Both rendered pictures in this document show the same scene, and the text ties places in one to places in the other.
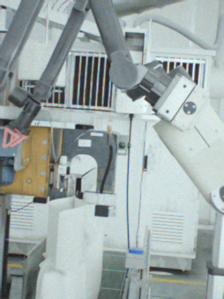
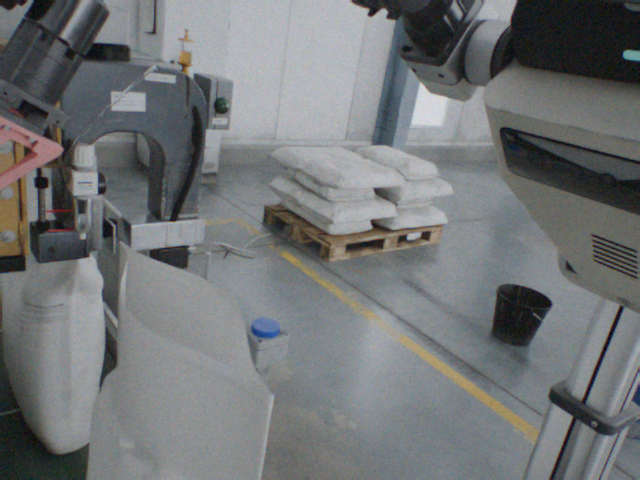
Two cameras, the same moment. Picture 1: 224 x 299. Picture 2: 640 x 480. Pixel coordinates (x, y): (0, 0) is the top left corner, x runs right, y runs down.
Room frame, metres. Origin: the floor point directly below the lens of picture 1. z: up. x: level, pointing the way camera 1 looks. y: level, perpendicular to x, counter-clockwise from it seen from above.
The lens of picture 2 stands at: (1.58, 0.52, 1.44)
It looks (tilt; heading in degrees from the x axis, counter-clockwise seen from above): 21 degrees down; 315
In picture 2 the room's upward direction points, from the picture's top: 9 degrees clockwise
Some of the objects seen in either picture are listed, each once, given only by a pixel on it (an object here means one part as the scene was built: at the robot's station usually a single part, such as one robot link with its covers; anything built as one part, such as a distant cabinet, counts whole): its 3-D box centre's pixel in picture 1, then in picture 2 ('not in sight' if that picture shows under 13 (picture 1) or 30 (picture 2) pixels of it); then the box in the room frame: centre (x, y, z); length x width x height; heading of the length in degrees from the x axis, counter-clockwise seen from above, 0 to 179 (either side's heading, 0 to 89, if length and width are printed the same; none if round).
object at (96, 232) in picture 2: (71, 187); (92, 216); (2.50, 0.17, 1.08); 0.03 x 0.01 x 0.13; 85
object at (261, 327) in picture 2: (135, 251); (265, 329); (2.35, -0.13, 0.84); 0.06 x 0.06 x 0.02
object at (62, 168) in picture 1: (63, 173); (85, 192); (2.43, 0.20, 1.14); 0.05 x 0.04 x 0.16; 85
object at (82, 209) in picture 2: (62, 181); (82, 214); (2.43, 0.21, 1.11); 0.03 x 0.03 x 0.06
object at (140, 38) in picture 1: (133, 73); not in sight; (4.92, -0.14, 1.82); 0.51 x 0.27 x 0.71; 175
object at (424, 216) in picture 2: not in sight; (404, 214); (4.09, -2.86, 0.20); 0.67 x 0.43 x 0.15; 85
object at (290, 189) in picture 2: not in sight; (316, 188); (4.53, -2.28, 0.32); 0.67 x 0.42 x 0.14; 89
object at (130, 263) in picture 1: (135, 259); (263, 342); (2.35, -0.13, 0.81); 0.08 x 0.08 x 0.06; 85
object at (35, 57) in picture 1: (39, 63); not in sight; (2.36, 0.33, 1.61); 0.17 x 0.17 x 0.17
